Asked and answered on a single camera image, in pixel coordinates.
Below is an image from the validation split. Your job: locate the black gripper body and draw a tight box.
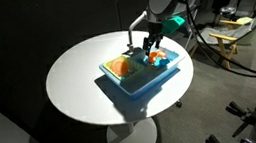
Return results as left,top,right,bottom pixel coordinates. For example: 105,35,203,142
143,19,167,43

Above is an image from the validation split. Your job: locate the grey toy faucet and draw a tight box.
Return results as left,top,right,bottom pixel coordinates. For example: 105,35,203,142
116,9,154,58

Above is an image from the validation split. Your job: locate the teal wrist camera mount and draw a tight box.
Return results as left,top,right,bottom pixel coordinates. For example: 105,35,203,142
160,14,188,37

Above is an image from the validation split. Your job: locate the orange toy plate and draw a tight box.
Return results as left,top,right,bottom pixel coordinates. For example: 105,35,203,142
109,56,131,79

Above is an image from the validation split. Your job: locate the blue toy mug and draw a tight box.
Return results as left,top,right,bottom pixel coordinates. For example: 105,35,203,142
158,58,172,69

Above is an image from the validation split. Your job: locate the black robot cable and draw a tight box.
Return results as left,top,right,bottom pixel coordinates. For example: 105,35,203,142
174,0,256,94

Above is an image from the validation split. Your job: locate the black clamp handle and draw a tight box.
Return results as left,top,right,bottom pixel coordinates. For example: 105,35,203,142
205,131,230,143
224,97,256,139

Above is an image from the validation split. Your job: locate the light blue toy sink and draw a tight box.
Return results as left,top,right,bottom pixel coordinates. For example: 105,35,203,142
96,37,191,104

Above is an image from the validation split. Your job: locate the round metal stool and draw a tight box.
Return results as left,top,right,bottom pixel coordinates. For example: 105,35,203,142
219,4,238,17

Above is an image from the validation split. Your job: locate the wooden folding canvas chair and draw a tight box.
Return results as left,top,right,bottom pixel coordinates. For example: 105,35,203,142
183,2,256,77

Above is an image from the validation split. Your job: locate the dark grey office chair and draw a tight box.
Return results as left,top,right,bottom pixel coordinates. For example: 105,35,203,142
172,0,205,52

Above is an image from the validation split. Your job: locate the pale green round object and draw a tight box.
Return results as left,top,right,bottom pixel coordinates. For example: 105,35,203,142
235,14,256,28

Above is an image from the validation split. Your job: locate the orange toy mug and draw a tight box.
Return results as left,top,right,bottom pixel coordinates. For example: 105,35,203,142
148,50,161,65

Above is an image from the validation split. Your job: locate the white table pedestal base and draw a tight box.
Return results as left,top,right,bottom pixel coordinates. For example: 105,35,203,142
104,116,160,143

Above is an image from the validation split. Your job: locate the yellow toy dish rack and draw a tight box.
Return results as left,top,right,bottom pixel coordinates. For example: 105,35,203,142
102,53,144,85

